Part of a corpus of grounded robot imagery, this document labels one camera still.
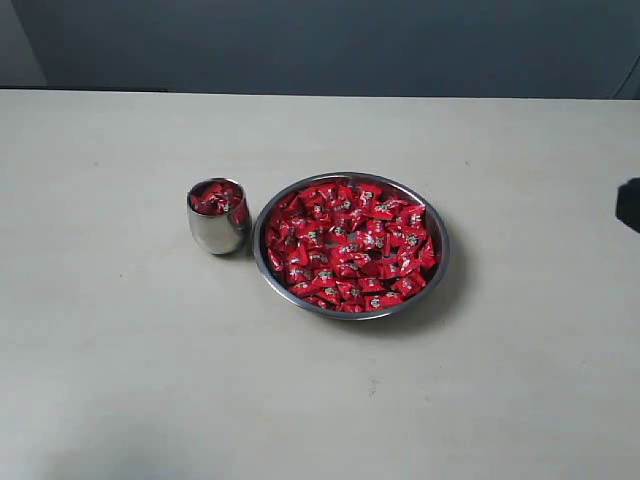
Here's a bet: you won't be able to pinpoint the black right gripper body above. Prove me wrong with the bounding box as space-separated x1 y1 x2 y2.
615 177 640 231

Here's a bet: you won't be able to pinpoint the pile of red candies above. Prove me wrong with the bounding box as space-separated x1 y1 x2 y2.
264 181 436 314

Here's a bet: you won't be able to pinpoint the stainless steel bowl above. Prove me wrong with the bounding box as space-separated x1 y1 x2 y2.
253 171 451 321

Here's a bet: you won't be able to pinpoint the red candies in cup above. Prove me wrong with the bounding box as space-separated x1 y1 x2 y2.
189 180 242 216

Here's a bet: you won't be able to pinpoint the stainless steel cup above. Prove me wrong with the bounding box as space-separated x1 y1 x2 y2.
186 177 252 255

